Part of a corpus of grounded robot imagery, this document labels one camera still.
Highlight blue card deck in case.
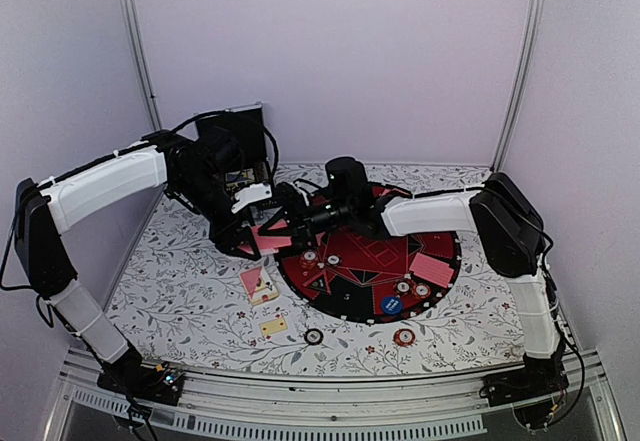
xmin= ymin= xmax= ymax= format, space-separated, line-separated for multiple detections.
xmin=225 ymin=170 xmax=252 ymax=186

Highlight triangular all in marker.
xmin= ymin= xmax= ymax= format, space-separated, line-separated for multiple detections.
xmin=305 ymin=276 xmax=331 ymax=294

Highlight black chips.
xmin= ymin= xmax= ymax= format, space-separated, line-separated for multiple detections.
xmin=395 ymin=281 xmax=411 ymax=296
xmin=325 ymin=255 xmax=341 ymax=267

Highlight blue small blind button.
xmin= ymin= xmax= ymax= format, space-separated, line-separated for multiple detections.
xmin=380 ymin=296 xmax=404 ymax=316

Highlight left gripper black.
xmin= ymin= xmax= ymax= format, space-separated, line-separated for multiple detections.
xmin=173 ymin=171 xmax=262 ymax=261

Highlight two of diamonds card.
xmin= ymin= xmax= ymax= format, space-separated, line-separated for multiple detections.
xmin=259 ymin=317 xmax=288 ymax=339

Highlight red backed card deck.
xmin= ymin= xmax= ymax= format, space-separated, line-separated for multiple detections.
xmin=238 ymin=226 xmax=292 ymax=256

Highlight red cards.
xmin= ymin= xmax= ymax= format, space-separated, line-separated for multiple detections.
xmin=409 ymin=253 xmax=455 ymax=287

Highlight orange red chip stack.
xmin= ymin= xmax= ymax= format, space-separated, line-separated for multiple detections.
xmin=394 ymin=328 xmax=416 ymax=347

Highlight left aluminium frame post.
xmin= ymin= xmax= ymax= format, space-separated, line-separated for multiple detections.
xmin=120 ymin=0 xmax=163 ymax=131

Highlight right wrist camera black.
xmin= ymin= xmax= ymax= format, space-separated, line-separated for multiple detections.
xmin=325 ymin=156 xmax=374 ymax=207

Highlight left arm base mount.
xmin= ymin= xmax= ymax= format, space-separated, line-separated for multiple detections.
xmin=97 ymin=361 xmax=185 ymax=406

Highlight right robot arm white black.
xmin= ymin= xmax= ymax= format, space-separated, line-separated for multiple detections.
xmin=258 ymin=157 xmax=563 ymax=397

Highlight round red black poker mat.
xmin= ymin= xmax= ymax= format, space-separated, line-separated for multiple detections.
xmin=275 ymin=182 xmax=461 ymax=324

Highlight front aluminium rail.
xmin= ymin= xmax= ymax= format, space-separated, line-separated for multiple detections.
xmin=43 ymin=349 xmax=627 ymax=440

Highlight aluminium poker case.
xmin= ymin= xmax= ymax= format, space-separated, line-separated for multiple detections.
xmin=195 ymin=103 xmax=279 ymax=193

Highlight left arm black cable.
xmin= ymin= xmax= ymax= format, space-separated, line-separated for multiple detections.
xmin=167 ymin=109 xmax=281 ymax=177

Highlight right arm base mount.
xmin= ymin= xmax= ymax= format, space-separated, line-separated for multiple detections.
xmin=478 ymin=368 xmax=569 ymax=431

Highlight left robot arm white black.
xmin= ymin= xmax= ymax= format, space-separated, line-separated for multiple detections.
xmin=11 ymin=130 xmax=272 ymax=395

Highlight floral table cloth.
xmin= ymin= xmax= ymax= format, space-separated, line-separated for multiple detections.
xmin=99 ymin=163 xmax=571 ymax=377

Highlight right aluminium frame post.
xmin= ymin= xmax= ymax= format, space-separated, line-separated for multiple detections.
xmin=491 ymin=0 xmax=545 ymax=171

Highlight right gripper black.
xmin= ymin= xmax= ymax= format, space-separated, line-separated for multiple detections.
xmin=259 ymin=194 xmax=354 ymax=248

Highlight black brown chip stack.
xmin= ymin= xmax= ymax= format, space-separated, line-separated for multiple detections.
xmin=303 ymin=328 xmax=324 ymax=346

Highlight right chip roll in case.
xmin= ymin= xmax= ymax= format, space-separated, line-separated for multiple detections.
xmin=253 ymin=161 xmax=271 ymax=184

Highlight card box with ace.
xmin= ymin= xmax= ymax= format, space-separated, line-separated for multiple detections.
xmin=239 ymin=267 xmax=279 ymax=306

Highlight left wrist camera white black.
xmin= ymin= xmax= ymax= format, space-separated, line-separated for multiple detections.
xmin=231 ymin=183 xmax=272 ymax=214

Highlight aluminium frame post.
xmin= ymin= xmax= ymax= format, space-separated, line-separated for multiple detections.
xmin=491 ymin=0 xmax=545 ymax=171
xmin=120 ymin=0 xmax=163 ymax=131

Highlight red chips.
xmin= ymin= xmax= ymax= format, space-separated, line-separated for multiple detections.
xmin=413 ymin=283 xmax=432 ymax=301
xmin=299 ymin=250 xmax=319 ymax=270

